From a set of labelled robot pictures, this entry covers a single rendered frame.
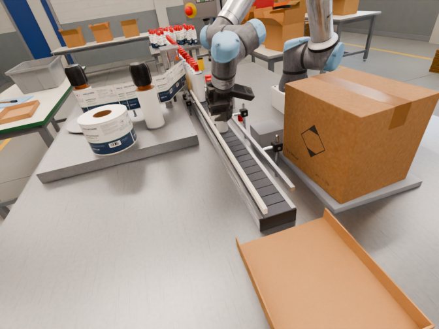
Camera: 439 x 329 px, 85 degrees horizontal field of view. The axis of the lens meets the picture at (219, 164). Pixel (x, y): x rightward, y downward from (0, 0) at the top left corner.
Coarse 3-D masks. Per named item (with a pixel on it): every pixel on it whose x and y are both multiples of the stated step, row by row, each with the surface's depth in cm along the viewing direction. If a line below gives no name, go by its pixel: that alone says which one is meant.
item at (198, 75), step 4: (196, 64) 127; (196, 68) 127; (196, 72) 128; (200, 72) 129; (196, 76) 129; (200, 76) 129; (196, 80) 130; (200, 80) 130; (196, 84) 132; (200, 84) 131; (196, 88) 134; (200, 88) 133; (200, 92) 134; (204, 92) 135; (200, 96) 135; (204, 96) 136; (200, 100) 137; (204, 100) 137
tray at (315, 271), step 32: (320, 224) 65; (256, 256) 60; (288, 256) 59; (320, 256) 58; (352, 256) 57; (256, 288) 51; (288, 288) 53; (320, 288) 52; (352, 288) 51; (384, 288) 50; (288, 320) 48; (320, 320) 47; (352, 320) 46; (384, 320) 46; (416, 320) 44
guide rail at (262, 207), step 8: (200, 104) 126; (208, 120) 109; (224, 144) 90; (232, 160) 82; (240, 168) 77; (240, 176) 76; (248, 184) 70; (256, 192) 67; (256, 200) 66; (264, 208) 62
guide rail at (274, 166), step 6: (204, 84) 137; (234, 120) 95; (240, 126) 90; (246, 132) 86; (252, 138) 82; (252, 144) 81; (258, 144) 78; (258, 150) 76; (264, 156) 73; (270, 162) 70; (276, 168) 67; (282, 174) 64; (282, 180) 64; (288, 180) 62; (288, 186) 61; (294, 186) 60
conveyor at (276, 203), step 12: (204, 108) 130; (228, 132) 105; (228, 144) 96; (240, 144) 95; (228, 156) 90; (240, 156) 89; (252, 168) 82; (252, 180) 77; (264, 180) 76; (264, 192) 72; (276, 192) 71; (276, 204) 67; (288, 204) 66; (264, 216) 64
